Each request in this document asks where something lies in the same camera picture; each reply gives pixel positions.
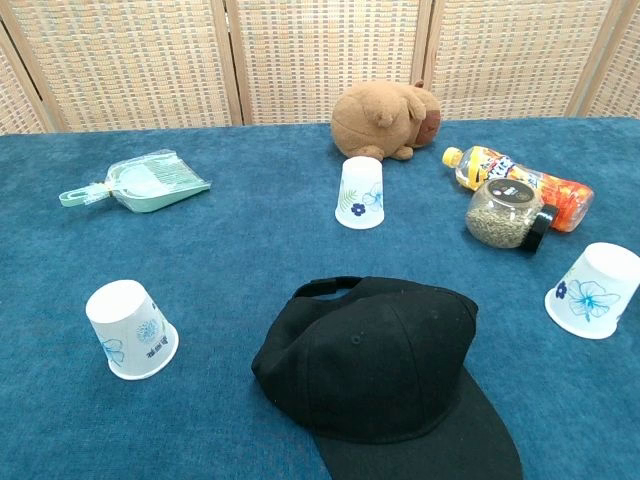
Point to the blue carpet table cover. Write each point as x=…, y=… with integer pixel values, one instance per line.
x=250, y=250

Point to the white paper cup printed text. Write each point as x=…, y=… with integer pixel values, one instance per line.
x=125, y=325

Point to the green dustpan in plastic bag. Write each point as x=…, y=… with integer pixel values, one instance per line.
x=150, y=190

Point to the woven bamboo screen panel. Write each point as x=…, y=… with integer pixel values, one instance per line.
x=515, y=60
x=325, y=55
x=17, y=105
x=135, y=65
x=617, y=85

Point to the brown capybara plush toy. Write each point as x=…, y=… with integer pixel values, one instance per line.
x=375, y=115

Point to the orange drink plastic bottle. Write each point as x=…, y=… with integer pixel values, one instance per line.
x=500, y=167

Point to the glass jar black lid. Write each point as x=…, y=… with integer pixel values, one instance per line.
x=500, y=220

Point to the black baseball cap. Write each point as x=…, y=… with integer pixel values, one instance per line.
x=380, y=360

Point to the white paper cup green leaf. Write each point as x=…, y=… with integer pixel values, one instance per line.
x=360, y=185

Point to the white paper cup blue flower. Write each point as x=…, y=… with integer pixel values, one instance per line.
x=590, y=280

